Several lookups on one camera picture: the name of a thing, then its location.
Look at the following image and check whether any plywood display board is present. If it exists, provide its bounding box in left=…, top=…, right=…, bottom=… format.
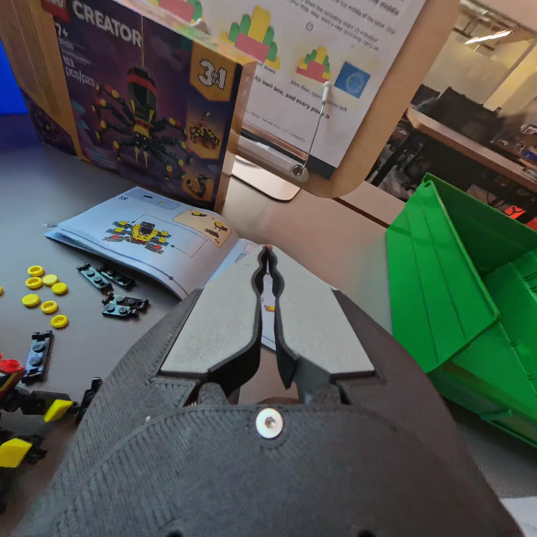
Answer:
left=235, top=0, right=460, bottom=199

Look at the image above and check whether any background wooden desk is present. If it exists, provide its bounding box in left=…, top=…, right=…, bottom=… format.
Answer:
left=406, top=107, right=537, bottom=194

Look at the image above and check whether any group of yellow round studs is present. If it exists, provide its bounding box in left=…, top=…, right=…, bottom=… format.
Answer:
left=0, top=264, right=69, bottom=329

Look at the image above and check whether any black yellow red lego model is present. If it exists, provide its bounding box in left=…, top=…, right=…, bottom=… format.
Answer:
left=0, top=354, right=79, bottom=514

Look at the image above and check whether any purple and yellow lego box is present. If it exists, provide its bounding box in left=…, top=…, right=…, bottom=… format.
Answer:
left=0, top=0, right=257, bottom=212

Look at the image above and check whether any lego instruction booklet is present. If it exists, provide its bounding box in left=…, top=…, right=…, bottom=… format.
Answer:
left=45, top=187, right=278, bottom=351

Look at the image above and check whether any white board stand base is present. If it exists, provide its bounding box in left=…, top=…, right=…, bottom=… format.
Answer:
left=232, top=130, right=310, bottom=201

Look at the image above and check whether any green plastic bin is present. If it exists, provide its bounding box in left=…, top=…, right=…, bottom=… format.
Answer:
left=386, top=173, right=537, bottom=448

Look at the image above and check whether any group of black lego plates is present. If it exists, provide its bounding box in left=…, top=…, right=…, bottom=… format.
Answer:
left=21, top=262, right=150, bottom=424

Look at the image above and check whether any thin metal wire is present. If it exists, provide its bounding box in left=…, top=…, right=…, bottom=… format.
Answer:
left=294, top=97, right=329, bottom=176

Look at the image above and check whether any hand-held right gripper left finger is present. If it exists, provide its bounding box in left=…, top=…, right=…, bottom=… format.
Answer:
left=159, top=245, right=269, bottom=402

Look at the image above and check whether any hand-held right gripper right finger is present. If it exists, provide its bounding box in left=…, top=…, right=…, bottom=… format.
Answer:
left=268, top=247, right=376, bottom=396

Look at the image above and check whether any white printed instruction poster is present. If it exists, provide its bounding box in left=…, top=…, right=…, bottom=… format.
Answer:
left=197, top=0, right=428, bottom=169

